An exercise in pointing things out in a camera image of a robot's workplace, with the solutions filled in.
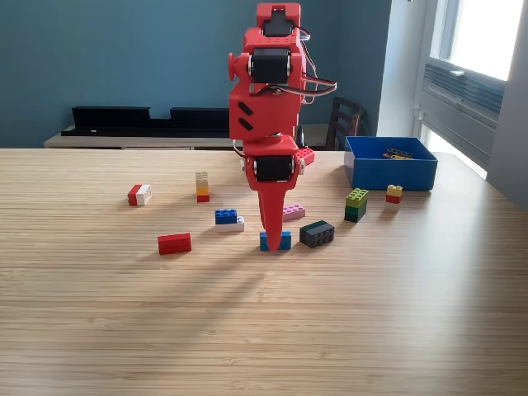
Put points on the yellow red white brick stack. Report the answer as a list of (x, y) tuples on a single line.
[(394, 198)]

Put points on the bright window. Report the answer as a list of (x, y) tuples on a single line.
[(482, 37)]

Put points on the grey window heater unit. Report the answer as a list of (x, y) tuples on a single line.
[(458, 107)]

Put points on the blue white brick stack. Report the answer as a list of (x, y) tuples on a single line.
[(227, 218)]

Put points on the pink flat brick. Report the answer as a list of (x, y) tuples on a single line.
[(295, 211)]

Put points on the blue plastic bin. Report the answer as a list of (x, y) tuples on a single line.
[(392, 175)]

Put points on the tan orange red brick stack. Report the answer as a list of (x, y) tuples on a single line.
[(202, 189)]

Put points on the dark wooden chair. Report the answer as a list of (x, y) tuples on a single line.
[(346, 121)]

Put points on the black brick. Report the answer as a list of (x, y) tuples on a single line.
[(317, 236)]

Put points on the yellow toy digger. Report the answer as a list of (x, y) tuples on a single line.
[(398, 154)]

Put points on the green brick stack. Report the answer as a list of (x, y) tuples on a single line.
[(355, 205)]

